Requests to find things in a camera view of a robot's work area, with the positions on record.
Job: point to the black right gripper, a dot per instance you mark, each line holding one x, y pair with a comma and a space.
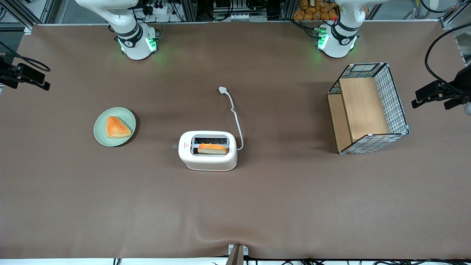
6, 74

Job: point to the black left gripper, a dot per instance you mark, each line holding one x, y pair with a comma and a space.
460, 82

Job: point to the white two-slot toaster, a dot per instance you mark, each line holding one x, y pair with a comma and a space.
206, 162

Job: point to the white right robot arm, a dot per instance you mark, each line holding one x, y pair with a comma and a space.
128, 33

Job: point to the light wooden shelf board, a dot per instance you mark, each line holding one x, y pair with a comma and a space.
362, 106

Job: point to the pale green round plate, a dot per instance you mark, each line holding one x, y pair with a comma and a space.
101, 132

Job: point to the triangular golden pastry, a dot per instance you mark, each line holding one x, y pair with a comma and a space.
117, 127

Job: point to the white power strip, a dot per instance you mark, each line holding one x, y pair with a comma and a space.
158, 9

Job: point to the bag of bread rolls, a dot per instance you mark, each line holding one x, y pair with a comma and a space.
312, 9

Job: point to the toast bread slice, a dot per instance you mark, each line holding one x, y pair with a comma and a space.
212, 148

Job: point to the brown table mat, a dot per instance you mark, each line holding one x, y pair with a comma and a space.
257, 202

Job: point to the grey electronics box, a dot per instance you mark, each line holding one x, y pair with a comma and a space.
239, 16

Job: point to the aluminium frame profile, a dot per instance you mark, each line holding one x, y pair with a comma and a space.
22, 13
187, 9
450, 18
287, 9

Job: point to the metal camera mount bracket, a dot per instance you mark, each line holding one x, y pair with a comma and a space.
237, 255

